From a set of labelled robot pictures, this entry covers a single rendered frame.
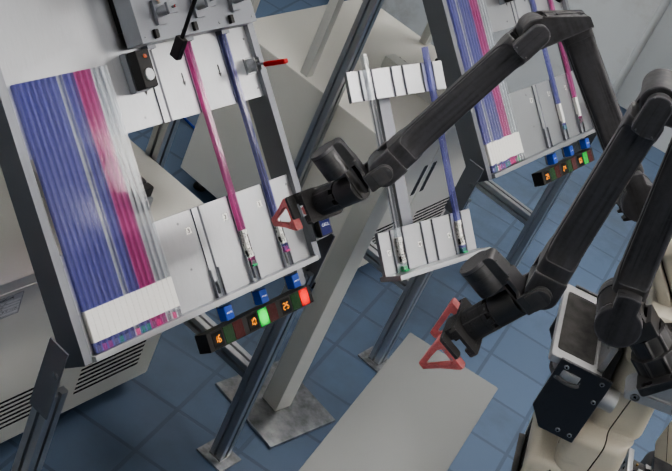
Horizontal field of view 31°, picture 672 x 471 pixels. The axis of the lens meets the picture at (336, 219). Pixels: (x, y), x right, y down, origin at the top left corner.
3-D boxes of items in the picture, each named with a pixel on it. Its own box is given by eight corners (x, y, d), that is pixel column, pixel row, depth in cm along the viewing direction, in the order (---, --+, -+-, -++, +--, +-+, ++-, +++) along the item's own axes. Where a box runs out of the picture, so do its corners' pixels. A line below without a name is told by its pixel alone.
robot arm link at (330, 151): (397, 177, 227) (394, 164, 235) (362, 128, 223) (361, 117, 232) (345, 212, 229) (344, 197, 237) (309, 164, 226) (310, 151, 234)
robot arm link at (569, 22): (590, -3, 215) (579, -11, 225) (519, 27, 217) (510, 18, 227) (668, 213, 229) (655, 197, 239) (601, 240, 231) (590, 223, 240)
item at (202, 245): (302, 257, 270) (313, 255, 268) (79, 357, 220) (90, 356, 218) (278, 176, 268) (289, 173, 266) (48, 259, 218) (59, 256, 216)
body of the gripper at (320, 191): (293, 195, 235) (319, 183, 230) (325, 183, 243) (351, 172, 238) (306, 226, 235) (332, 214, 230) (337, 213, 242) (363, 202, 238)
